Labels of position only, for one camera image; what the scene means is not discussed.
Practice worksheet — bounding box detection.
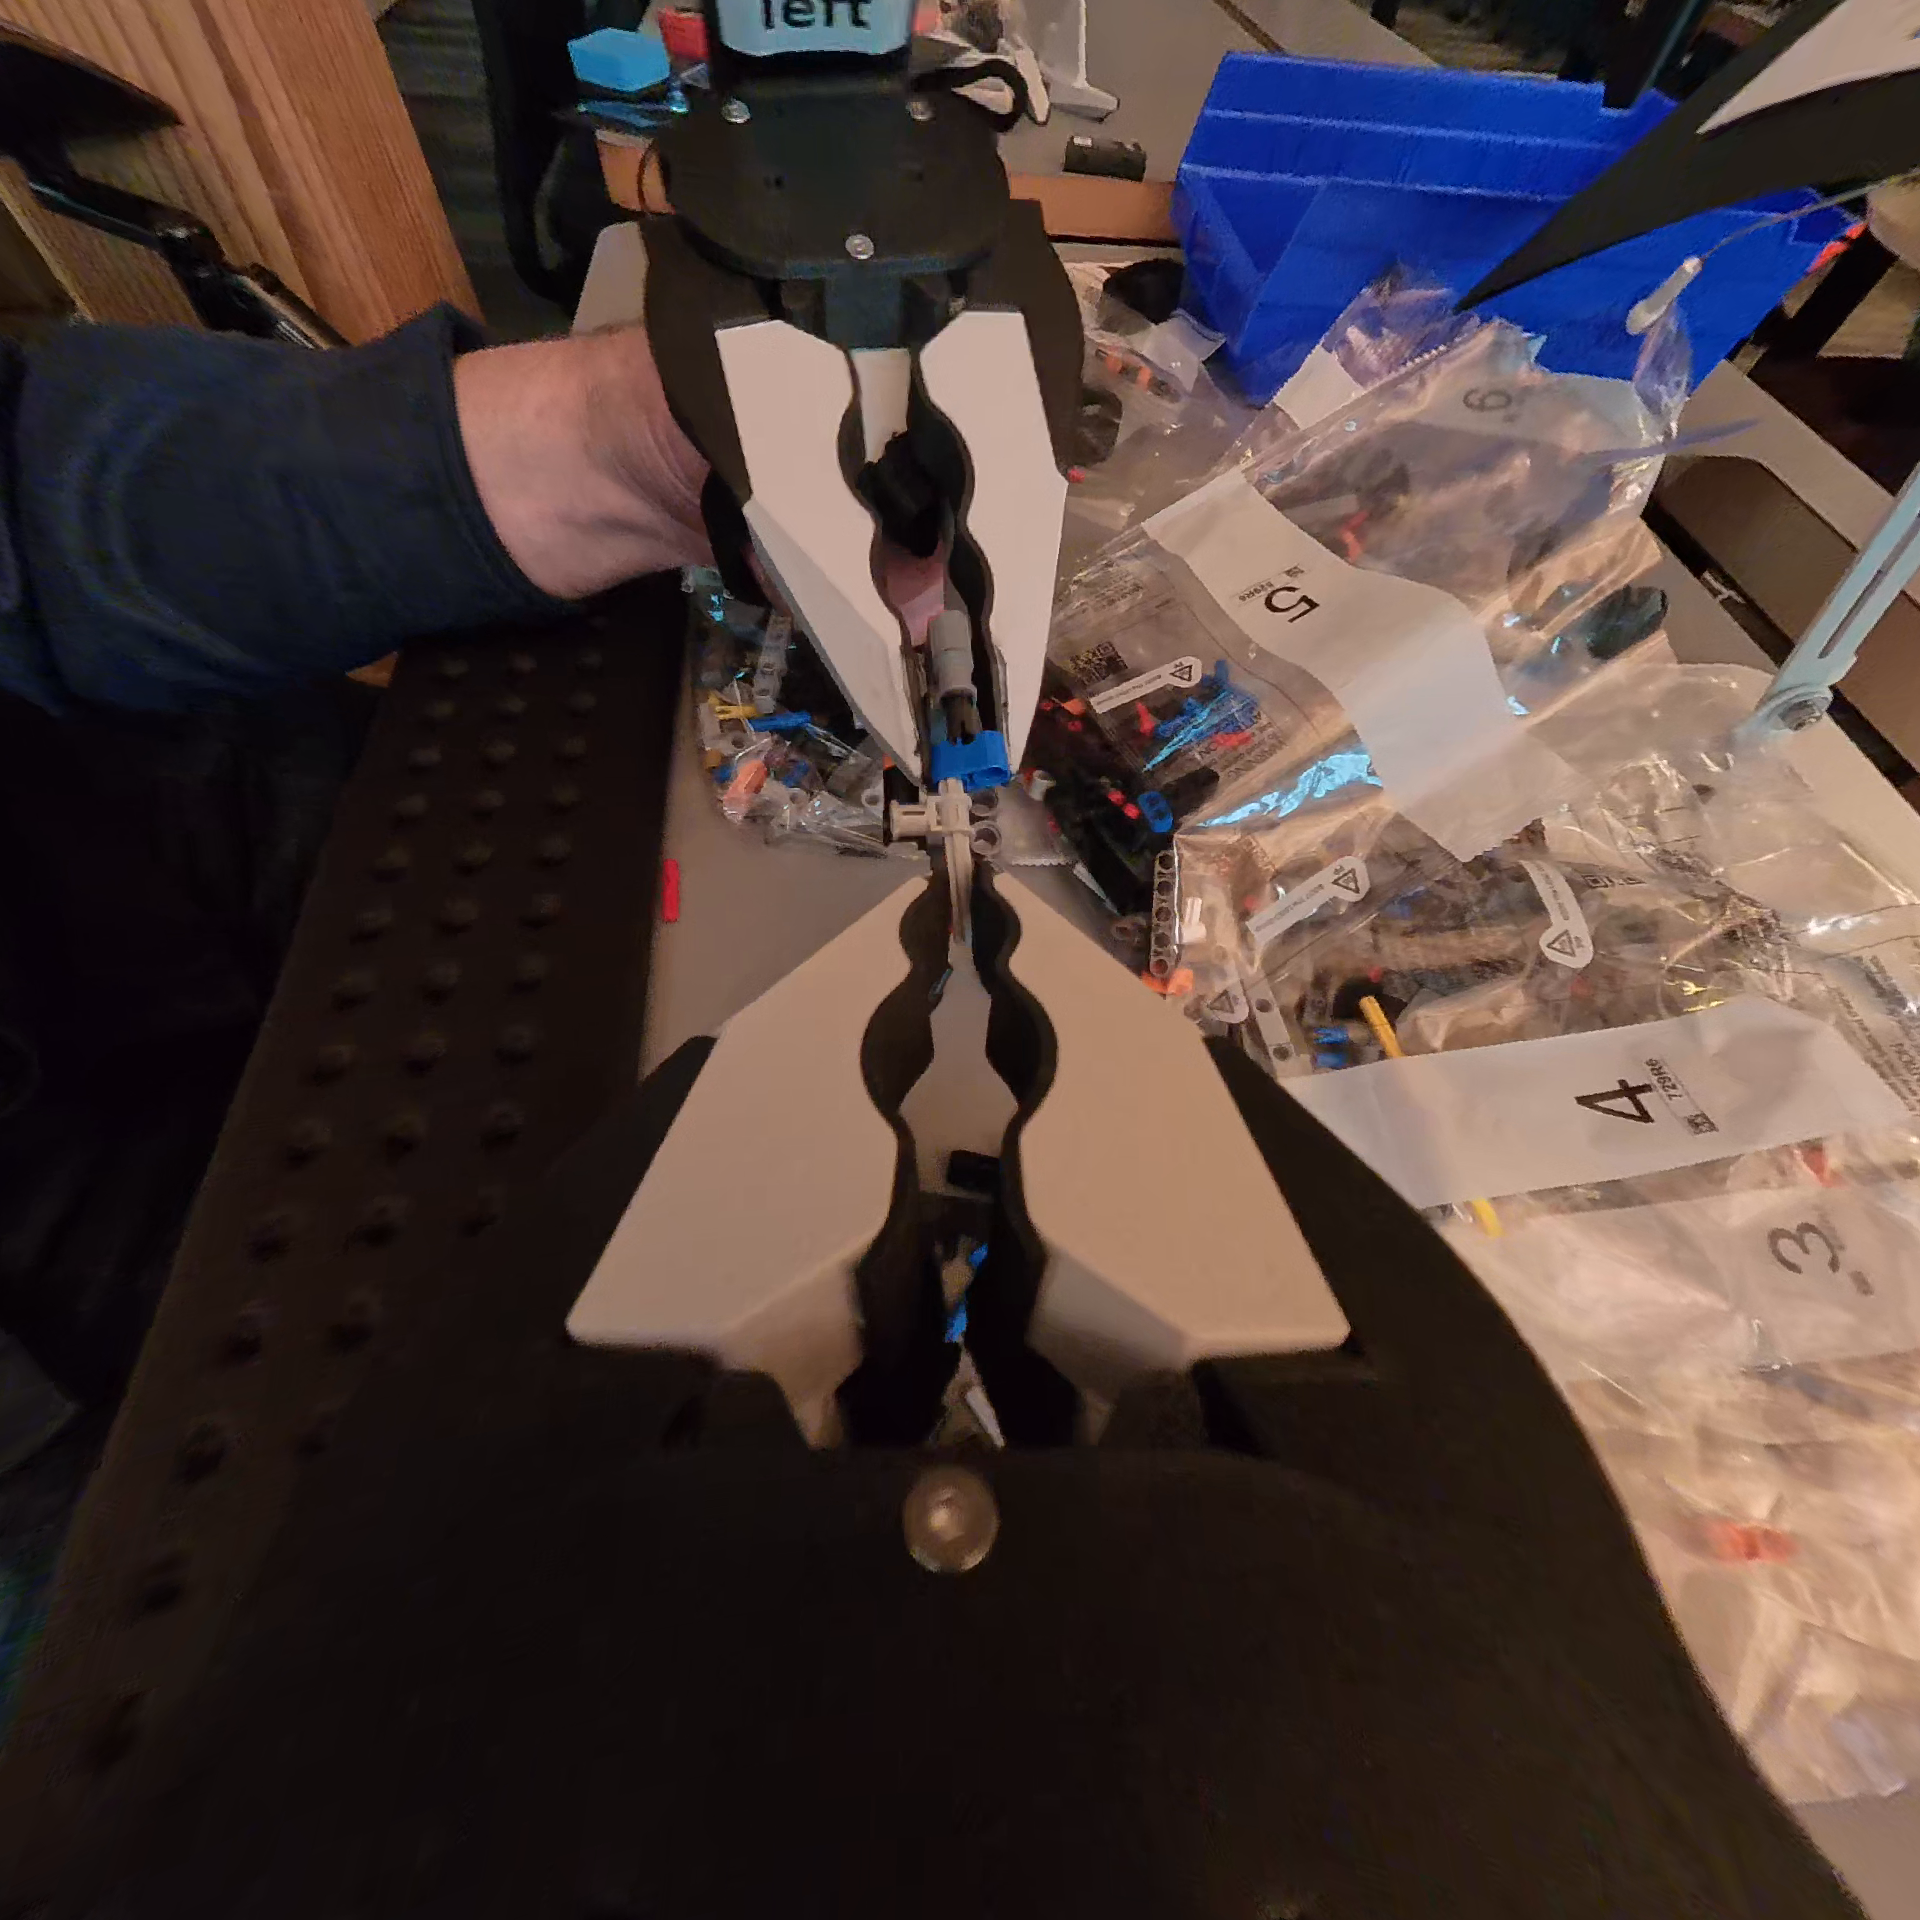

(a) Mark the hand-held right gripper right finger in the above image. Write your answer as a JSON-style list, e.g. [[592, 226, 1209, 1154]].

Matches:
[[976, 871, 1349, 1445]]

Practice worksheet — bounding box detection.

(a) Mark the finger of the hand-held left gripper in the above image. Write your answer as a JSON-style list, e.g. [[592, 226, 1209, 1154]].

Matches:
[[912, 307, 1071, 778], [714, 319, 928, 789]]

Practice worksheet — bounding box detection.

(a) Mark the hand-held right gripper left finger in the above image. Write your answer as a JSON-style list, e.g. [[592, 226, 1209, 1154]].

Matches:
[[565, 874, 938, 1445]]

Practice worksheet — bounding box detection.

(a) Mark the grey blue lego connector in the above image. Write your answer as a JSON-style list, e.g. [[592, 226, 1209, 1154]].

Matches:
[[921, 608, 1010, 794]]

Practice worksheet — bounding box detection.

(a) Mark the light grey lego joint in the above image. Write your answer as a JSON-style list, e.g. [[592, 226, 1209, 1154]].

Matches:
[[884, 779, 1004, 954]]

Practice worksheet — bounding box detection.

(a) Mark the person's left forearm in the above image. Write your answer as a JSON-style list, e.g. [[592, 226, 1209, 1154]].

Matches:
[[0, 307, 578, 714]]

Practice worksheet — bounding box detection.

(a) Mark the pile of lego part bags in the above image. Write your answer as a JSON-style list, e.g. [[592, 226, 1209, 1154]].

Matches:
[[681, 256, 1920, 1802]]

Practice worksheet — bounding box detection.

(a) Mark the person's left hand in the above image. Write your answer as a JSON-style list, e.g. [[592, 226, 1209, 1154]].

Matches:
[[454, 320, 719, 601]]

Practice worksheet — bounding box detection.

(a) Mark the light blue foam block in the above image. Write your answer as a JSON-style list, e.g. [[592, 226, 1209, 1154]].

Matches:
[[566, 28, 672, 99]]

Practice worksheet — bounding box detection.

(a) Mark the blue plastic storage bin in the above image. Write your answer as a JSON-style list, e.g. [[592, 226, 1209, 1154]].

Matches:
[[1172, 52, 1853, 408]]

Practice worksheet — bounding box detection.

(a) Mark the black perforated office chair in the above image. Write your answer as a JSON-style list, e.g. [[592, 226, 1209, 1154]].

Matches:
[[0, 576, 692, 1920]]

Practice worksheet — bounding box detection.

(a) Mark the brown wooden desk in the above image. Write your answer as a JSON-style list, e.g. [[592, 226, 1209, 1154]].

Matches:
[[0, 0, 482, 347]]

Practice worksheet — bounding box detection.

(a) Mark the wooden book stand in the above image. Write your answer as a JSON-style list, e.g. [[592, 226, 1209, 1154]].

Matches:
[[1626, 181, 1920, 759]]

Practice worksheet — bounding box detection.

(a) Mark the black white strap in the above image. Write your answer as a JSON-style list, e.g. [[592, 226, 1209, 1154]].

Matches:
[[914, 41, 1056, 129]]

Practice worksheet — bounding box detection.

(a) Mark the white plastic bracket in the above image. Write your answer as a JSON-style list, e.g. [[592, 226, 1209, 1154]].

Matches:
[[1036, 0, 1119, 121]]

